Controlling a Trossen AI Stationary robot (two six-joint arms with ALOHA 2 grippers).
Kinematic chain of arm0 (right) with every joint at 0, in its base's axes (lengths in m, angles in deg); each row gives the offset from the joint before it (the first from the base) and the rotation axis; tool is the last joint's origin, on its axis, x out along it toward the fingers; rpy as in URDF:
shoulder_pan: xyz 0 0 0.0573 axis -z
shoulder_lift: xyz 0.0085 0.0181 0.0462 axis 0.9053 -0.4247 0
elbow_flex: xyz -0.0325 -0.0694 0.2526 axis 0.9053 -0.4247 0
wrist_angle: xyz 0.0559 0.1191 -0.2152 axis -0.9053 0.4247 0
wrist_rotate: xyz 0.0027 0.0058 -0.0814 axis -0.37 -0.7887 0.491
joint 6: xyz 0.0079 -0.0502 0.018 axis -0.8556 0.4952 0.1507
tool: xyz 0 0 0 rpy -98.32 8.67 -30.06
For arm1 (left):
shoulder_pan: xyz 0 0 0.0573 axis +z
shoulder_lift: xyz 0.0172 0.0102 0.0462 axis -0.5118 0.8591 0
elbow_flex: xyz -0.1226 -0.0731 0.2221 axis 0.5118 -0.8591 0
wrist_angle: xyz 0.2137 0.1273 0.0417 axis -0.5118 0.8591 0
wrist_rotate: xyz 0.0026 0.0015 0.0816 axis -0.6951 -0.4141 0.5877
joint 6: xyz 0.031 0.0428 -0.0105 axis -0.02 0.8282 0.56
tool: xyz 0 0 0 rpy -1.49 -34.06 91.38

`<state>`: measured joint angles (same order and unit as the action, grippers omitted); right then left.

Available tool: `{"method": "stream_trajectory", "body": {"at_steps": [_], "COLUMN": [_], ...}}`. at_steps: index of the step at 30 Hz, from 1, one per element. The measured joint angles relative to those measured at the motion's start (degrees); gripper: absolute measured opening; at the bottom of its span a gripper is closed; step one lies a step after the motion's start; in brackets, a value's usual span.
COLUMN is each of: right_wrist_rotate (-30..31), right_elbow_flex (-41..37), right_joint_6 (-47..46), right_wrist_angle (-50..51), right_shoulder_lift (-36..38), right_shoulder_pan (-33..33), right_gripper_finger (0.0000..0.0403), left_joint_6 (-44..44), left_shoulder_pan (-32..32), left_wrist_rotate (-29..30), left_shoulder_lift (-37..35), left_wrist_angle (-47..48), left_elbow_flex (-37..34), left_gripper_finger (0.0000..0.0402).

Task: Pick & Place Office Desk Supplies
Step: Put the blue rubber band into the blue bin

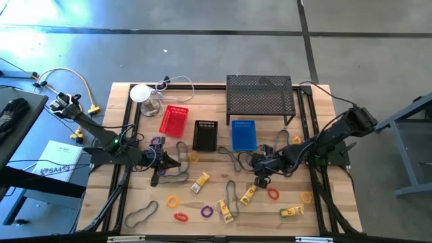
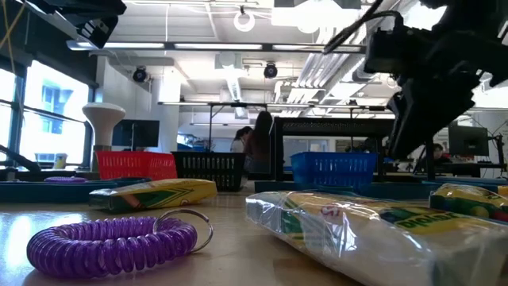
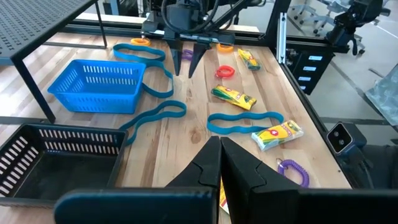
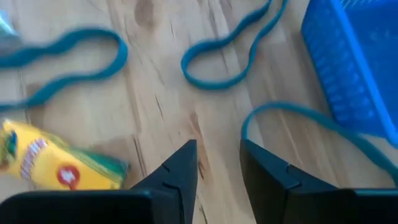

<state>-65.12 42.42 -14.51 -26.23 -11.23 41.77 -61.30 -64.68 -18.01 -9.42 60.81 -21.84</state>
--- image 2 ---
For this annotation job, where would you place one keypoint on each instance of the yellow green crayon box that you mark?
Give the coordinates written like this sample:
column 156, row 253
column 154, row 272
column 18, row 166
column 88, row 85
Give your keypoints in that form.
column 468, row 202
column 357, row 238
column 158, row 194

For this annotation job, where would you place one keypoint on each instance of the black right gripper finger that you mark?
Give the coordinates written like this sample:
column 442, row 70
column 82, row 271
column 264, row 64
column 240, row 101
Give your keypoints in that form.
column 424, row 107

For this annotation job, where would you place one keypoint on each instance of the long ceiling light bar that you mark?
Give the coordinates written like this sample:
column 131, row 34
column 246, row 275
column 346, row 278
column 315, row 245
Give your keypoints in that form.
column 131, row 45

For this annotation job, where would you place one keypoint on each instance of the black plastic basket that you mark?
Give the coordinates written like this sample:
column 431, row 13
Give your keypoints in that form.
column 210, row 168

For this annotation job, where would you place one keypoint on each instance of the black computer monitor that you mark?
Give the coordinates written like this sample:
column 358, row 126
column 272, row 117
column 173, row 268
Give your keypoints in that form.
column 468, row 141
column 135, row 133

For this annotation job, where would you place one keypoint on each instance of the red plastic basket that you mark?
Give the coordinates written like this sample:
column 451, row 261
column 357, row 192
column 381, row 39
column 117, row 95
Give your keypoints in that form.
column 135, row 165

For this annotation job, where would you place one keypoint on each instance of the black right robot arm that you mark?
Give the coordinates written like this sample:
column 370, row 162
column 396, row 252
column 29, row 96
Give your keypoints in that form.
column 468, row 12

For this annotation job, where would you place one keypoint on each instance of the black perforated metal shelf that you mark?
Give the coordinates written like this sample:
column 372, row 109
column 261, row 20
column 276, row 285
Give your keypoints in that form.
column 337, row 127

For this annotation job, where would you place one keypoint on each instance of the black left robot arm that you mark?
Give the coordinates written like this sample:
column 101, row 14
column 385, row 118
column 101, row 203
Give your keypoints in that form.
column 87, row 6

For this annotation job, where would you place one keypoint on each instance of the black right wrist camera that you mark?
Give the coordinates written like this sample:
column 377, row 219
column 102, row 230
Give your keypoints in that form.
column 383, row 47

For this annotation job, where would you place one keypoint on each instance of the black aluminium rig frame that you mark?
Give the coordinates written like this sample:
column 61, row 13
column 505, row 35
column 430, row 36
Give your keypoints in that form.
column 24, row 175

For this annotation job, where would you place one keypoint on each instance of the dark office desk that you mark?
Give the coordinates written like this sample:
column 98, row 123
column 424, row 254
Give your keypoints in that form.
column 468, row 168

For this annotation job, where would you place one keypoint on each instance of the person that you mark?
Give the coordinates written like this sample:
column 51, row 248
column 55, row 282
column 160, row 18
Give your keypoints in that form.
column 260, row 139
column 238, row 141
column 438, row 153

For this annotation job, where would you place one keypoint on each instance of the yellow container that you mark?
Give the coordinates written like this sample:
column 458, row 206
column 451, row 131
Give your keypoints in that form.
column 60, row 161

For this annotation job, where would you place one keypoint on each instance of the black ceiling camera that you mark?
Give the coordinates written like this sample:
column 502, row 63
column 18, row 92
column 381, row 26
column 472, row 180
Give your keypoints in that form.
column 270, row 70
column 139, row 74

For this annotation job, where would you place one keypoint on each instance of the white mushroom lamp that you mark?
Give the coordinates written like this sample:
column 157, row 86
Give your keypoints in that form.
column 104, row 119

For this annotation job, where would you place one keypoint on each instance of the blue plastic basket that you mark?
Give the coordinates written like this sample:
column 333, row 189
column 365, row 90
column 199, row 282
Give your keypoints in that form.
column 333, row 171

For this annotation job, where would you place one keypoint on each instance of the purple coil wristband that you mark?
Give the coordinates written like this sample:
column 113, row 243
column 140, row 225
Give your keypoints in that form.
column 59, row 246
column 65, row 180

